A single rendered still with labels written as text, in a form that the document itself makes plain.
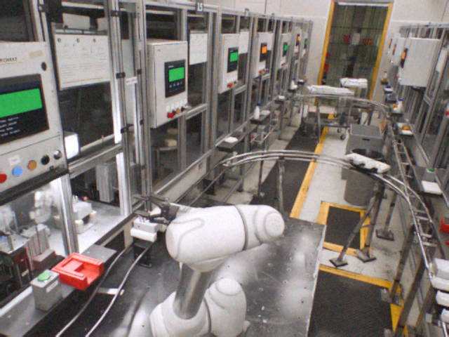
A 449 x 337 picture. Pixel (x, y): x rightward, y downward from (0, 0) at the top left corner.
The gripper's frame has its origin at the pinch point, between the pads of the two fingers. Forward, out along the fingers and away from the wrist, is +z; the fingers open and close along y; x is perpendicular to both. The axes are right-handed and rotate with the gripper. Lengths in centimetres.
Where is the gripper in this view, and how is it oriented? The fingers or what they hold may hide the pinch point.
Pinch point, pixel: (140, 205)
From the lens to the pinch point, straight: 167.5
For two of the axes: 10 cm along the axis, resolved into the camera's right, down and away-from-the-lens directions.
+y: 0.6, -9.1, -4.1
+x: -3.4, 3.6, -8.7
